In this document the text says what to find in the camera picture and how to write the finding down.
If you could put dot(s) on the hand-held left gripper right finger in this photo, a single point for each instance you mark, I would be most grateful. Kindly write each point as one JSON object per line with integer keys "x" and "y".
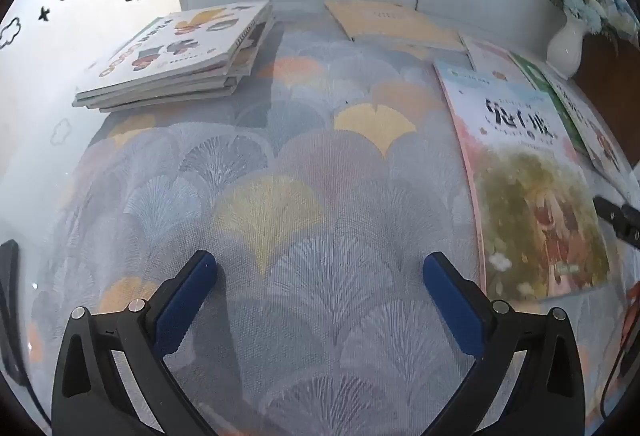
{"x": 452, "y": 306}

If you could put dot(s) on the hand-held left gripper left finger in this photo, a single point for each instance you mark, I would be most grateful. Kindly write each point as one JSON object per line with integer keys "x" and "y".
{"x": 185, "y": 301}

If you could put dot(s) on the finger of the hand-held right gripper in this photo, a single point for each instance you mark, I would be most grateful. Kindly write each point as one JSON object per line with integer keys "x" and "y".
{"x": 620, "y": 218}

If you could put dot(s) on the large pink picture book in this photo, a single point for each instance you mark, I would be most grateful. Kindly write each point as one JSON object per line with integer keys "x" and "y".
{"x": 520, "y": 176}

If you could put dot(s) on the beige picture book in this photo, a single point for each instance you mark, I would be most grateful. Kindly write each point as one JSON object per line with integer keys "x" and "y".
{"x": 390, "y": 19}

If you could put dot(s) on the green book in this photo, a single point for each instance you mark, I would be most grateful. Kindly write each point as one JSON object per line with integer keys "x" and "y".
{"x": 547, "y": 99}

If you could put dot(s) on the black panel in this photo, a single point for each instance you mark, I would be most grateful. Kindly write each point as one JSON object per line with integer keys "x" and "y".
{"x": 9, "y": 296}

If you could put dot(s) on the white vase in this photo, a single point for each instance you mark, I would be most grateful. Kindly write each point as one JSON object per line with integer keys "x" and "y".
{"x": 565, "y": 46}

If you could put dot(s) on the pale pink book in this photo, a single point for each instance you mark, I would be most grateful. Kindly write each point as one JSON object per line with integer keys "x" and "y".
{"x": 492, "y": 56}

